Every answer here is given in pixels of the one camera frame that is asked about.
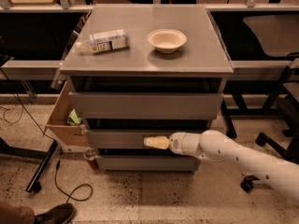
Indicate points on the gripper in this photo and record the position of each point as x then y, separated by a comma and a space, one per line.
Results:
176, 143

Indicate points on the grey drawer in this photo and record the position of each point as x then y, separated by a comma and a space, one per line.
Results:
113, 105
147, 163
121, 139

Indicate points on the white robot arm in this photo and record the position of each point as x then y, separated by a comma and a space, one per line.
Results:
212, 145

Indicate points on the grey bottom drawer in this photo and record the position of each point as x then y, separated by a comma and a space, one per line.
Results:
147, 163

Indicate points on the grey drawer cabinet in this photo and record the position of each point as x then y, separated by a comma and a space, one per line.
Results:
201, 65

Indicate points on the grey top drawer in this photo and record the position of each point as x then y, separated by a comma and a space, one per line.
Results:
113, 105

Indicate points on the black desk leg right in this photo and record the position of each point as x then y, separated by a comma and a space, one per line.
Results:
240, 110

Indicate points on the black desk leg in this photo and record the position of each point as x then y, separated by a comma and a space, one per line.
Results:
240, 110
43, 156

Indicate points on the clear glass jar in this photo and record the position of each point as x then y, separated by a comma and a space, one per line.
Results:
90, 157

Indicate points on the green crumpled bag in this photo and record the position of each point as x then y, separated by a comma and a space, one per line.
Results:
73, 118

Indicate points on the cardboard box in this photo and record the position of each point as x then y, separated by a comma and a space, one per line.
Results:
69, 136

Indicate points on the white paper bowl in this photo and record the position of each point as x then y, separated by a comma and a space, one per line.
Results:
167, 40

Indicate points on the plastic water bottle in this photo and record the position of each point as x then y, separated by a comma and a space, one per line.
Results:
103, 42

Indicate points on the black shoe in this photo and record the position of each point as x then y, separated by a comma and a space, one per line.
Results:
60, 214

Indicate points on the black desk leg left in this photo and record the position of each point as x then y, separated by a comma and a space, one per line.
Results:
43, 156

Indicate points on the black office chair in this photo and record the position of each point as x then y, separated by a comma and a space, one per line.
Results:
279, 37

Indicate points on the brown trouser leg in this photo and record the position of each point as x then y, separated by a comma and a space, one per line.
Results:
11, 214

